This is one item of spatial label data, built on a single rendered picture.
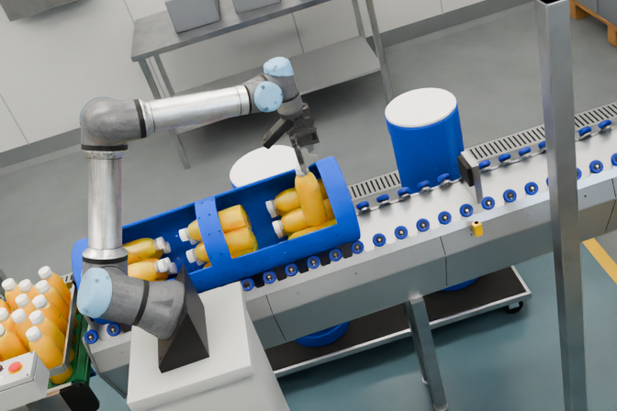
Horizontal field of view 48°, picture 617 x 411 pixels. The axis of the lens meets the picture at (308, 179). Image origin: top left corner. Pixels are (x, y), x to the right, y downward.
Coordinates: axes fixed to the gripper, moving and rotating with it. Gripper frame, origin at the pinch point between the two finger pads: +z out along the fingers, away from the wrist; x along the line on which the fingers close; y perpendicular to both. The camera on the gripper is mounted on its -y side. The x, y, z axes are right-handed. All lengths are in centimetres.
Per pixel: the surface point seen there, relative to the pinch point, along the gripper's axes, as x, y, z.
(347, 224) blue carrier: -8.1, 7.9, 19.7
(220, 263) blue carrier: -8.1, -32.7, 18.5
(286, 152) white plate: 54, -3, 25
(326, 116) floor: 259, 34, 128
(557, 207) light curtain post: -29, 66, 22
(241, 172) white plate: 51, -21, 25
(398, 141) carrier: 49, 40, 34
